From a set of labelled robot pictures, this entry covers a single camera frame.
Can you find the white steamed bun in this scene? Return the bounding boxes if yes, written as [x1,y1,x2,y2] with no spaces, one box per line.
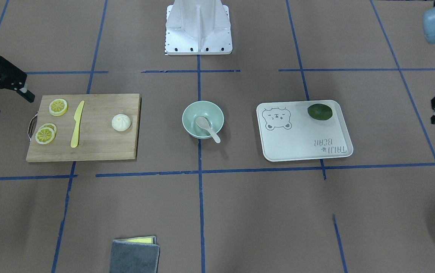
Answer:
[111,114,131,132]

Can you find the white ceramic spoon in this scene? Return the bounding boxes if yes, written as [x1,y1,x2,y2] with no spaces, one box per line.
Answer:
[195,116,221,144]

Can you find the mint green bowl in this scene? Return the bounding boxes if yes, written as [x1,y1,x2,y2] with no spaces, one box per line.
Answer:
[181,101,224,140]

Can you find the lemon slice underneath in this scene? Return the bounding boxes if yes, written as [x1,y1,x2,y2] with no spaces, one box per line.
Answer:
[39,123,57,134]

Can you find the bamboo cutting board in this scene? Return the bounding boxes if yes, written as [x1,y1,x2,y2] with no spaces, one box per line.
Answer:
[26,94,141,163]

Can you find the yellow plastic knife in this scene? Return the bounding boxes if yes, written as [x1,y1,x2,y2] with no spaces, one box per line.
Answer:
[70,100,85,148]

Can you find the white bear serving tray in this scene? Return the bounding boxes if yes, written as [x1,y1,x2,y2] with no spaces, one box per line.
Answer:
[256,100,353,162]

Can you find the dark green avocado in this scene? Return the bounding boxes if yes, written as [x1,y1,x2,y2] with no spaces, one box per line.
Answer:
[307,104,333,121]

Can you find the lemon slice near handle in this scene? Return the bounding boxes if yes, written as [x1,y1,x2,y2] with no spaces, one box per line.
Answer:
[49,98,68,116]

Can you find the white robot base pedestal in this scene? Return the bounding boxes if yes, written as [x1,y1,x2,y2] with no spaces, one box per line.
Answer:
[164,0,233,55]

